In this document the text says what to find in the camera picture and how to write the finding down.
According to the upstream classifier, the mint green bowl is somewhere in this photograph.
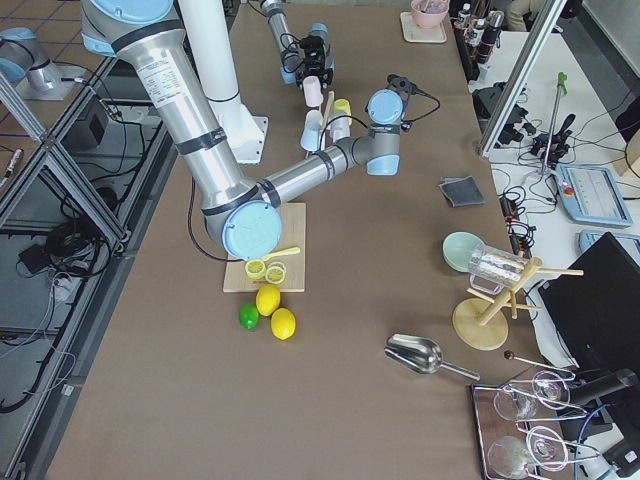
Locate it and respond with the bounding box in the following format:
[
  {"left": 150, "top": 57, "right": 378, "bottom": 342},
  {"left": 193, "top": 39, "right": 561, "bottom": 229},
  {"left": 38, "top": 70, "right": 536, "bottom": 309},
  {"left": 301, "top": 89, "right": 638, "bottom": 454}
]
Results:
[{"left": 442, "top": 231, "right": 484, "bottom": 273}]

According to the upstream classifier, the yellow plastic knife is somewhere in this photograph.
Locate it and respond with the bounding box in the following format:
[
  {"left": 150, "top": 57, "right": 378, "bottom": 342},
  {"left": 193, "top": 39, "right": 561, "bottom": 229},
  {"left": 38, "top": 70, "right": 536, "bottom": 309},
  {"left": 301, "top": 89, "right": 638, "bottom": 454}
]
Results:
[{"left": 262, "top": 246, "right": 301, "bottom": 261}]

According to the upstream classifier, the white wire cup holder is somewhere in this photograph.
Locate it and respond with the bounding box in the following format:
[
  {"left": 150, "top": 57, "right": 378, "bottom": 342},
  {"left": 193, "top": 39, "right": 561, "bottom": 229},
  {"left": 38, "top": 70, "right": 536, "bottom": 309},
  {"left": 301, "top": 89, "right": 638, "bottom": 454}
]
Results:
[{"left": 315, "top": 91, "right": 336, "bottom": 151}]

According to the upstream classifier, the yellow lemon near board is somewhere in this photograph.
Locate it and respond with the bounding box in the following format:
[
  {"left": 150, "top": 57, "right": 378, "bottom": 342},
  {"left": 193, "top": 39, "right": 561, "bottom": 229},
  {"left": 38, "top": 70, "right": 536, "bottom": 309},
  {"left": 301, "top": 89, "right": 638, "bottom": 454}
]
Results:
[{"left": 255, "top": 284, "right": 281, "bottom": 317}]

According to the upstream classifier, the grey cup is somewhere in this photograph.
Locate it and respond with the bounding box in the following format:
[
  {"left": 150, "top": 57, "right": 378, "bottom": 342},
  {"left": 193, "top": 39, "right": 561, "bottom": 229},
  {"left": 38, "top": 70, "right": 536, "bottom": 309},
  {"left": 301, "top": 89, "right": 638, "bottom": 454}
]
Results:
[{"left": 329, "top": 114, "right": 351, "bottom": 143}]

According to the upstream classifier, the lemon slice right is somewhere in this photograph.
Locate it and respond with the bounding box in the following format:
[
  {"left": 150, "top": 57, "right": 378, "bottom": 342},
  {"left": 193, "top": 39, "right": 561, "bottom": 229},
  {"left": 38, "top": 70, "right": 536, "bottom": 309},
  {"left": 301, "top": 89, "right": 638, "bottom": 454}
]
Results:
[{"left": 264, "top": 261, "right": 287, "bottom": 285}]

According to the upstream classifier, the lemon slice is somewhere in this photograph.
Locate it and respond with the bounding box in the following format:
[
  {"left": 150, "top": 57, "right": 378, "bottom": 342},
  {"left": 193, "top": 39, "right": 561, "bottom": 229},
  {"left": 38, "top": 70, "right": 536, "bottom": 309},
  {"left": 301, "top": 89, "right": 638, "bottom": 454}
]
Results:
[
  {"left": 244, "top": 259, "right": 267, "bottom": 281},
  {"left": 264, "top": 261, "right": 287, "bottom": 285}
]

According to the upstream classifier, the metal scoop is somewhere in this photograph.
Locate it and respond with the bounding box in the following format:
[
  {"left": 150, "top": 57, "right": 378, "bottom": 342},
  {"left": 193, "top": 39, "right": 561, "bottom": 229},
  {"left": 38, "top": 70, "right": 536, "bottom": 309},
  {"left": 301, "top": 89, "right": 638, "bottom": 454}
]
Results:
[{"left": 384, "top": 333, "right": 480, "bottom": 381}]

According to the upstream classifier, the lower wine glass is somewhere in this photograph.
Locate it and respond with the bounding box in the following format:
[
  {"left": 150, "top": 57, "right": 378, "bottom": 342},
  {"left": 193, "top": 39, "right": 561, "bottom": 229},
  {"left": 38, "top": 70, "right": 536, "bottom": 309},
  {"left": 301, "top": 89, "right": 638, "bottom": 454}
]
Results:
[{"left": 487, "top": 426, "right": 568, "bottom": 479}]

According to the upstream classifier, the yellow lemon front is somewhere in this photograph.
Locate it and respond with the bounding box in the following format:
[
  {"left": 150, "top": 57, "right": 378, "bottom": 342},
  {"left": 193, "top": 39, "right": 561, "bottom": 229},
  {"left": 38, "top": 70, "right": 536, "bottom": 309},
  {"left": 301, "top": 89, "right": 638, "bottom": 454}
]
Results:
[{"left": 271, "top": 308, "right": 297, "bottom": 340}]

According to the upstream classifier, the light blue cup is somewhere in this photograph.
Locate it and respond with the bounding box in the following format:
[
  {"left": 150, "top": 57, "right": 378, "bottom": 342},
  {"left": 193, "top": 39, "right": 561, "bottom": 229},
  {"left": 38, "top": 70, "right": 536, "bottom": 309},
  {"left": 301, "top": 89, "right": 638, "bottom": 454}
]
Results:
[{"left": 300, "top": 110, "right": 323, "bottom": 152}]

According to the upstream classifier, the yellow cup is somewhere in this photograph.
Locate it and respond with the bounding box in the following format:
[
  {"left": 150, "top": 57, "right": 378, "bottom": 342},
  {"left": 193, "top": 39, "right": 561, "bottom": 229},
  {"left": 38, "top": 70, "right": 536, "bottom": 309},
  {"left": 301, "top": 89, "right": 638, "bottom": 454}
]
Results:
[{"left": 333, "top": 98, "right": 352, "bottom": 125}]

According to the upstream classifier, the lemon slice left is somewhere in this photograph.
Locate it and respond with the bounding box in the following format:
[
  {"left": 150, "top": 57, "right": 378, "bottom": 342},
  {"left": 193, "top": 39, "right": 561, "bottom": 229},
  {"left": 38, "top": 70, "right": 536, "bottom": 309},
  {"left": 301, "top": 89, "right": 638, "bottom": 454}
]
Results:
[{"left": 244, "top": 259, "right": 267, "bottom": 281}]

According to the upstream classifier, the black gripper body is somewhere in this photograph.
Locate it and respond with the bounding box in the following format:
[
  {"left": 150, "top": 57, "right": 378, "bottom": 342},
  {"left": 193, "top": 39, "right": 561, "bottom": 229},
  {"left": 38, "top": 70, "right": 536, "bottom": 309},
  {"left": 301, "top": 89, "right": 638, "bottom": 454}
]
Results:
[{"left": 295, "top": 35, "right": 334, "bottom": 89}]

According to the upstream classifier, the bamboo cutting board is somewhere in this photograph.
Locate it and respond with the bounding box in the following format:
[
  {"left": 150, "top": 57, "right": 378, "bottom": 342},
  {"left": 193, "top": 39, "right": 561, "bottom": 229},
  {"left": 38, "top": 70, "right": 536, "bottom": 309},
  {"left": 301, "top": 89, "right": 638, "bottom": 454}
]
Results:
[{"left": 222, "top": 200, "right": 307, "bottom": 294}]

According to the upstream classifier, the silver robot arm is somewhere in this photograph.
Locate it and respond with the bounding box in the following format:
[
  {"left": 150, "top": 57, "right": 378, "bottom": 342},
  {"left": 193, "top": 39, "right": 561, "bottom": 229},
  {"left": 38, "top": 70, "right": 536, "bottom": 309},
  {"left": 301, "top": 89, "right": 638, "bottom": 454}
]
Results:
[
  {"left": 81, "top": 1, "right": 408, "bottom": 260},
  {"left": 259, "top": 0, "right": 335, "bottom": 89}
]

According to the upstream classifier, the black monitor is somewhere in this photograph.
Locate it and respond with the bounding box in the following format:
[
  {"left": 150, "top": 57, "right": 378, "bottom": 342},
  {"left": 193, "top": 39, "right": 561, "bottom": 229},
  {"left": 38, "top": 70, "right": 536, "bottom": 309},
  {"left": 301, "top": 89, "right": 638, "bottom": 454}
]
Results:
[{"left": 539, "top": 233, "right": 639, "bottom": 372}]

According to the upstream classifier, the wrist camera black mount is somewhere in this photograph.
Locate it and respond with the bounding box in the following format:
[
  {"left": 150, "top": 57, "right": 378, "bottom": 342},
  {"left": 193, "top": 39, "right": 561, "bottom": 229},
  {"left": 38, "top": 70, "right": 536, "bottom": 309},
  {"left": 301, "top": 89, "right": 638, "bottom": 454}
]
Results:
[{"left": 387, "top": 74, "right": 426, "bottom": 96}]

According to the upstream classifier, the beige tray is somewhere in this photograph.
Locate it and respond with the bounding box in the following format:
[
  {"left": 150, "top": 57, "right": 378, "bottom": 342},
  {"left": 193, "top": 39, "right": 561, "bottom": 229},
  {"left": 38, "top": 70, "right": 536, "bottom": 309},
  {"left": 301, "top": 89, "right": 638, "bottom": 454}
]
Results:
[{"left": 400, "top": 12, "right": 447, "bottom": 44}]

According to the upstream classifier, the upper wine glass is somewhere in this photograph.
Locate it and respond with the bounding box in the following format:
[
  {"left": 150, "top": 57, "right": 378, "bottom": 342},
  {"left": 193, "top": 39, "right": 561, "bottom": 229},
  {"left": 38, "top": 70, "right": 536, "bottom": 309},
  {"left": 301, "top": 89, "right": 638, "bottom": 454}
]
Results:
[{"left": 493, "top": 370, "right": 570, "bottom": 421}]

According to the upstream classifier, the pink bowl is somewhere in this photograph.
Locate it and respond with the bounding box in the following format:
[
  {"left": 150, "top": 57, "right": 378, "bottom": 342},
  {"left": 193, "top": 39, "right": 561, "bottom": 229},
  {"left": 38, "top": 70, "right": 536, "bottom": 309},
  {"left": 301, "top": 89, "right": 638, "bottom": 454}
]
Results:
[{"left": 410, "top": 0, "right": 449, "bottom": 28}]

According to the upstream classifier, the wine glass rack tray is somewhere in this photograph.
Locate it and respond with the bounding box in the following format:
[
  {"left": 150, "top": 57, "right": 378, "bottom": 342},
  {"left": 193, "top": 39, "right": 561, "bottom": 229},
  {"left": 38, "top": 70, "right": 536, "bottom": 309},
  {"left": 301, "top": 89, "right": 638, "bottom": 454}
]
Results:
[{"left": 470, "top": 385, "right": 599, "bottom": 479}]

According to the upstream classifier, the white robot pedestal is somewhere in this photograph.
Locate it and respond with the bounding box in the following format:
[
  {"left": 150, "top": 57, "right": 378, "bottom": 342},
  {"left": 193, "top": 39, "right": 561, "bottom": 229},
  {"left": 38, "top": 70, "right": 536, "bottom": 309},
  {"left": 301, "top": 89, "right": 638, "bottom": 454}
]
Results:
[{"left": 177, "top": 0, "right": 269, "bottom": 166}]

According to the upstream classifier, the pink plastic cup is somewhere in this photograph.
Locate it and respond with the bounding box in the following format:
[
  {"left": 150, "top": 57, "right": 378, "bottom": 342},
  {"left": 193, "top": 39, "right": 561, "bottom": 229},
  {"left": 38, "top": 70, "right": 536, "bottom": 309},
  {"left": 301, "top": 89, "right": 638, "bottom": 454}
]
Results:
[{"left": 302, "top": 76, "right": 324, "bottom": 108}]

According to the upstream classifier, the blue teach pendant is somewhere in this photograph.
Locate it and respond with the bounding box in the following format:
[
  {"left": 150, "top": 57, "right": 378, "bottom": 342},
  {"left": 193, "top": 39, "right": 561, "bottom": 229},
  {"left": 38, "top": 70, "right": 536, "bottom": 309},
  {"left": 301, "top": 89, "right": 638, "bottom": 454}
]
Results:
[{"left": 555, "top": 164, "right": 633, "bottom": 228}]

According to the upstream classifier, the grey folded cloth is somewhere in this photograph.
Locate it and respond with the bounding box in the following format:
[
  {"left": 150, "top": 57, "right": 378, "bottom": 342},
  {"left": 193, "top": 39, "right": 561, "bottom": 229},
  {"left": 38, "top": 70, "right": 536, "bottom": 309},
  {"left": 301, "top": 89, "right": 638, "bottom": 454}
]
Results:
[{"left": 439, "top": 176, "right": 485, "bottom": 208}]

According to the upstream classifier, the aluminium frame post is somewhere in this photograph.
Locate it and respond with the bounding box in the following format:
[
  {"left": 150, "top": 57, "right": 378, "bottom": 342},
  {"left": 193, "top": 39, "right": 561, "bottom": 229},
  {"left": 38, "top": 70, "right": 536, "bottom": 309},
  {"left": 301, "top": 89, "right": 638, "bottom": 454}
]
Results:
[{"left": 478, "top": 0, "right": 566, "bottom": 159}]

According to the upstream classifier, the green lime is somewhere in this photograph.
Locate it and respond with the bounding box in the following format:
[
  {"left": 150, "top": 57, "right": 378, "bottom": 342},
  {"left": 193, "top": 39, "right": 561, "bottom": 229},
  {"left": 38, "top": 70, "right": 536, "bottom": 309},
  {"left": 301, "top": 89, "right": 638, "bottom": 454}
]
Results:
[{"left": 238, "top": 303, "right": 261, "bottom": 330}]

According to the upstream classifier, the wooden mug tree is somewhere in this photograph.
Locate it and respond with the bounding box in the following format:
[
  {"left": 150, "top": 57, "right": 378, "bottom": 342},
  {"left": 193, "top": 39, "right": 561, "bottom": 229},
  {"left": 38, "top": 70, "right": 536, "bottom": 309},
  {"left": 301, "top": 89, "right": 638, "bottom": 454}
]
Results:
[{"left": 452, "top": 257, "right": 584, "bottom": 351}]

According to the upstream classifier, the clear glass mug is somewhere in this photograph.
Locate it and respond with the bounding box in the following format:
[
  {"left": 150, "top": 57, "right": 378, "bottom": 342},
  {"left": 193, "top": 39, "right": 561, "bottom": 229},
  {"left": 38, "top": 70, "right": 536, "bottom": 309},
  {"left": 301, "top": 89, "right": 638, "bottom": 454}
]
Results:
[{"left": 468, "top": 244, "right": 528, "bottom": 294}]

